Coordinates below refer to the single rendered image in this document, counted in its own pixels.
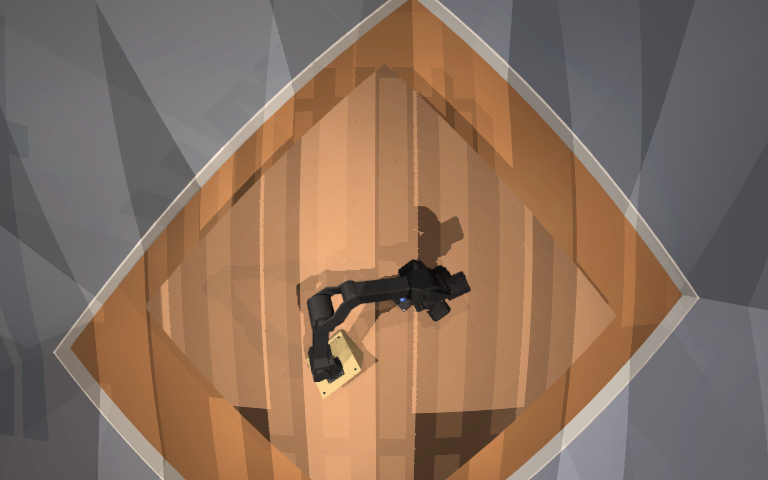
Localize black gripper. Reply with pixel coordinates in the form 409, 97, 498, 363
398, 259, 450, 321

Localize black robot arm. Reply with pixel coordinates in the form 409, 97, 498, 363
307, 265, 471, 383

